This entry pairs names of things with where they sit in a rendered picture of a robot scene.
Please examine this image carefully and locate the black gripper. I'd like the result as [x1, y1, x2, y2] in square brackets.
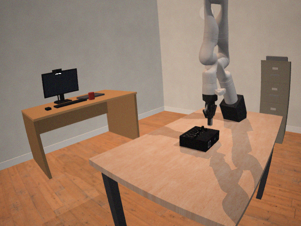
[202, 94, 218, 126]

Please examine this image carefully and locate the black lighting desk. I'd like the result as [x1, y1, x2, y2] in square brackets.
[180, 126, 220, 152]

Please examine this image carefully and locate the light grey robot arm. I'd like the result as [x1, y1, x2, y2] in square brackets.
[199, 0, 238, 105]

